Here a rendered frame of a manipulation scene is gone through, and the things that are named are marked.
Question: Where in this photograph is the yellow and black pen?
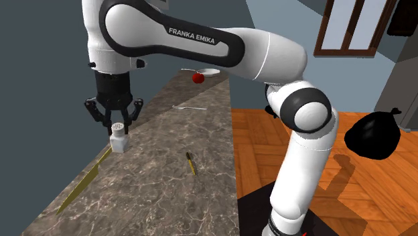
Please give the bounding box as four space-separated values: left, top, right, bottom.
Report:
185 151 197 176

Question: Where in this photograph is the black garbage bag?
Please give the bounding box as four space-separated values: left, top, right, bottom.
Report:
344 107 403 162

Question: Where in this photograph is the white salt shaker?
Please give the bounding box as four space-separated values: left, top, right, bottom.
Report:
109 122 130 154

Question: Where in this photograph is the white plate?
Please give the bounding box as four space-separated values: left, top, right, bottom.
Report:
197 68 221 78

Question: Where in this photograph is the silver fork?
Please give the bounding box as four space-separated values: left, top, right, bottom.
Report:
171 105 208 111

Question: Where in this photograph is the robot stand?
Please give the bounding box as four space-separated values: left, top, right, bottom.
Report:
236 180 328 236

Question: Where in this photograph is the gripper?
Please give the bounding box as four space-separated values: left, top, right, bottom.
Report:
84 70 145 136

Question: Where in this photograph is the grey cabinet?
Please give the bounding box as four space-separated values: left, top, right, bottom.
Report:
373 32 418 132

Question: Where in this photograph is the brown framed window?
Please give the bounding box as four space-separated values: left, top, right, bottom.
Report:
313 0 398 59

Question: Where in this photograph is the yellow knife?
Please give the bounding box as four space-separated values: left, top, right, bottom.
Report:
55 147 113 216

